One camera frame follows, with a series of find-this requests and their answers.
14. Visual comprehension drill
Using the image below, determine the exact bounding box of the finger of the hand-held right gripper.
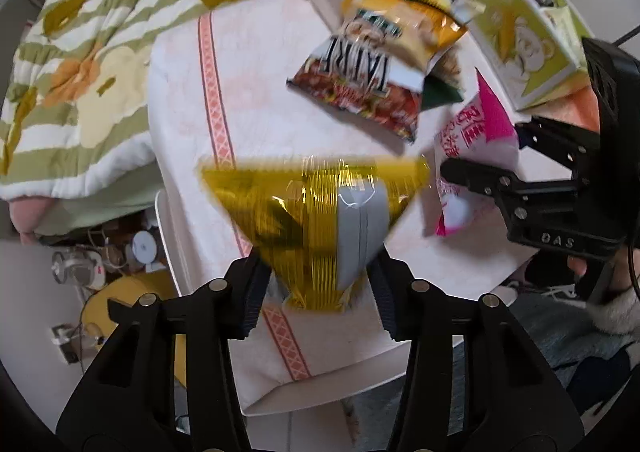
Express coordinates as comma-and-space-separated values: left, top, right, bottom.
439, 157, 591, 205
515, 116, 601, 178

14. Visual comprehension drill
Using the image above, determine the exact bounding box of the pale green bed sheet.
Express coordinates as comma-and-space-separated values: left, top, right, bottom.
35, 164, 168, 238

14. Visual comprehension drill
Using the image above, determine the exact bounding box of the white round device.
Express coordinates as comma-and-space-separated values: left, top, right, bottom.
131, 231, 162, 264

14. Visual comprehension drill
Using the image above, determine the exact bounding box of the pink pillow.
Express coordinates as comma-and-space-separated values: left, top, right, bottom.
7, 197, 56, 248

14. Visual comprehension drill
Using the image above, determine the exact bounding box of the person's right forearm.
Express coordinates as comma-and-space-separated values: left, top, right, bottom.
587, 289, 640, 335

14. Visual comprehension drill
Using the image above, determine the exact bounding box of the shiny gold snack packet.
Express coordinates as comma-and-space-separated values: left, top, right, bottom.
200, 154, 432, 315

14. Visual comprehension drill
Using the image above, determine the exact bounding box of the person's right hand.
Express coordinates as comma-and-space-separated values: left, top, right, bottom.
565, 249, 640, 295

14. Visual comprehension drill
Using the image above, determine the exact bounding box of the white power socket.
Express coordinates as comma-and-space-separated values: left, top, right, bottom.
50, 323, 83, 365

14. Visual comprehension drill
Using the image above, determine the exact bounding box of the dark green snack packet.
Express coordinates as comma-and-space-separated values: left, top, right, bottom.
420, 47, 466, 110

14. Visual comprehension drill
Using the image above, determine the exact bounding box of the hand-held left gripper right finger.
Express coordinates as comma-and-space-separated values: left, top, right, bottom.
367, 252, 586, 452

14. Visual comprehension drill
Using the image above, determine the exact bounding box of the pink and white snack packet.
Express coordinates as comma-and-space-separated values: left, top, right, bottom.
425, 67, 523, 238

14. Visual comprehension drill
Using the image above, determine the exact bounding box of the yellow stool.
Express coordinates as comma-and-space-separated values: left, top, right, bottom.
80, 272, 188, 390

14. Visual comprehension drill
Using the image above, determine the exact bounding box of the blue grey clothing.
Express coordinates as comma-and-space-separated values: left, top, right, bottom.
350, 292, 640, 452

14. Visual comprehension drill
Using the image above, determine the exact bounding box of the green striped floral blanket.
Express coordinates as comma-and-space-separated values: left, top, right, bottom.
0, 0, 431, 200

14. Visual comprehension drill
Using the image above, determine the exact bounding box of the yellow orange snack packet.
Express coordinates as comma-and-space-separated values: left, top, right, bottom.
340, 0, 471, 78

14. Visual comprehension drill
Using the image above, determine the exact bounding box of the white towel with pink border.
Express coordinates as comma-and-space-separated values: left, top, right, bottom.
147, 0, 538, 418

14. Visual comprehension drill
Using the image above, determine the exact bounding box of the black lamp stand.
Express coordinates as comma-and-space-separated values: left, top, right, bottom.
612, 19, 640, 49

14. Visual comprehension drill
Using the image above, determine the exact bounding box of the white round table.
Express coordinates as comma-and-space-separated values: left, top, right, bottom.
154, 189, 523, 420

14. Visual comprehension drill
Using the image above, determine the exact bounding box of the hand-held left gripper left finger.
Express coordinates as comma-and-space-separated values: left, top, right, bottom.
55, 252, 273, 452

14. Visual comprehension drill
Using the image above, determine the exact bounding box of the green cardboard box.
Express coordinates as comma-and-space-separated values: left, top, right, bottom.
417, 0, 593, 113

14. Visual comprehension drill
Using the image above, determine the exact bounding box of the brown red snack packet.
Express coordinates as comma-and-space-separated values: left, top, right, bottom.
286, 29, 428, 145

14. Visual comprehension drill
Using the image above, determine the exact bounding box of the white floor appliance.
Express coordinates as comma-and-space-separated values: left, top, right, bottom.
52, 249, 108, 290

